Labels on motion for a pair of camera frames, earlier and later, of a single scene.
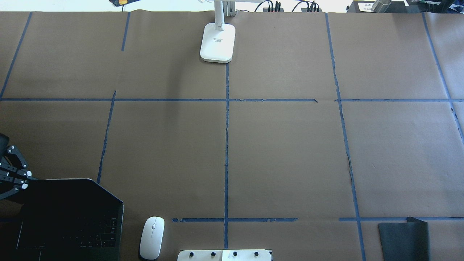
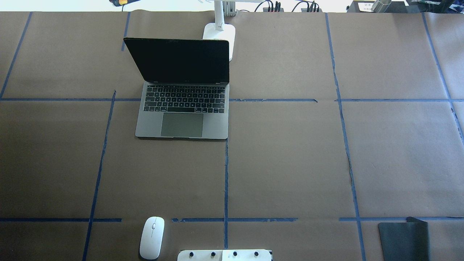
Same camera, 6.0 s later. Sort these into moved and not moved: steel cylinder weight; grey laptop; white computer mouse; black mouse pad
Moved: grey laptop
Not moved: white computer mouse; steel cylinder weight; black mouse pad
